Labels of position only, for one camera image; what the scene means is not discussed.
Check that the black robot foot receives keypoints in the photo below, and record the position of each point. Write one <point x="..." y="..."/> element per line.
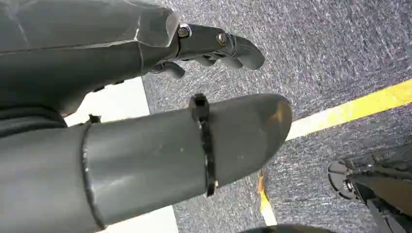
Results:
<point x="289" y="229"/>
<point x="379" y="189"/>

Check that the long yellow floor tape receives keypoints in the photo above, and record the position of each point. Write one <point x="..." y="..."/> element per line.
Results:
<point x="354" y="109"/>

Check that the short yellow floor tape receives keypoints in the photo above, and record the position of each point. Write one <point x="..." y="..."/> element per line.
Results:
<point x="265" y="205"/>

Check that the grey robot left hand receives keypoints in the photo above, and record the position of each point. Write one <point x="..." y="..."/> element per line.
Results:
<point x="145" y="154"/>

